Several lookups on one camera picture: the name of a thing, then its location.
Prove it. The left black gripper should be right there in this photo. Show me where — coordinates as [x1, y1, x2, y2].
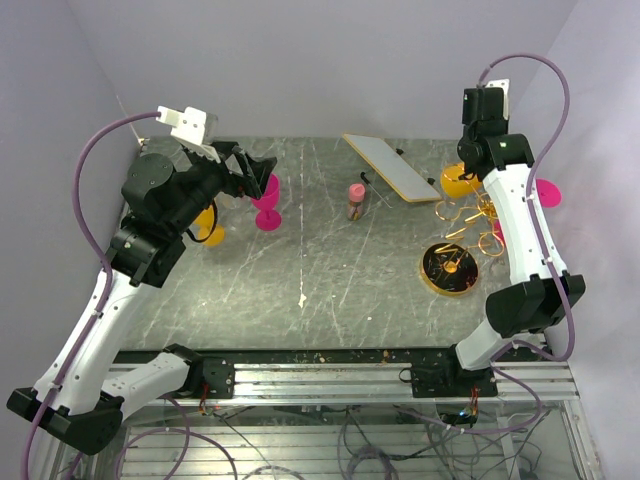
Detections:
[167, 140, 277, 236]

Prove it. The pink wine glass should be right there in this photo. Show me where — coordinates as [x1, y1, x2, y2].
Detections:
[252, 174, 282, 232]
[493, 178, 562, 244]

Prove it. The orange wine glass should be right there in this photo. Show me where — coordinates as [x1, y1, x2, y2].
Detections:
[440, 162, 483, 199]
[191, 205, 225, 247]

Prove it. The clear wine glass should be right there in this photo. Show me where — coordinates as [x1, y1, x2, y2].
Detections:
[217, 193, 245, 210]

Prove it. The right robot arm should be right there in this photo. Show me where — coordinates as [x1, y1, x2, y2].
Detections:
[399, 80, 586, 398]

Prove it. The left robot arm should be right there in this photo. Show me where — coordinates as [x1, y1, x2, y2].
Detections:
[7, 141, 277, 455]

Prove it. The gold wine glass rack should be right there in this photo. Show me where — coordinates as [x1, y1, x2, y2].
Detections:
[420, 192, 506, 297]

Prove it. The small pink capped bottle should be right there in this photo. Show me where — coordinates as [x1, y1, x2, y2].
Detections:
[347, 183, 366, 221]

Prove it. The yellow framed tilted mirror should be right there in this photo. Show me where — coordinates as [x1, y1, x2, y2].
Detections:
[342, 133, 442, 203]

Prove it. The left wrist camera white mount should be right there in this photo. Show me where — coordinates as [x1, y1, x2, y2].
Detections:
[157, 106, 221, 163]

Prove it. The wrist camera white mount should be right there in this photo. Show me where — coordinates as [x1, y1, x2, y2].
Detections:
[484, 78, 510, 120]
[157, 106, 221, 163]

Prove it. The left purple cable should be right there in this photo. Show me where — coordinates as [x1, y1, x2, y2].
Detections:
[23, 111, 162, 480]

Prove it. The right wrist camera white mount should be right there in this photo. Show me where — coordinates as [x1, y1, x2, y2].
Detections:
[484, 78, 510, 120]

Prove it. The floor cable bundle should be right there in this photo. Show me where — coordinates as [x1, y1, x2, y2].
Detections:
[114, 399, 551, 480]

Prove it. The aluminium rail frame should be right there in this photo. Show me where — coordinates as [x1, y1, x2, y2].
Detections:
[198, 347, 579, 405]

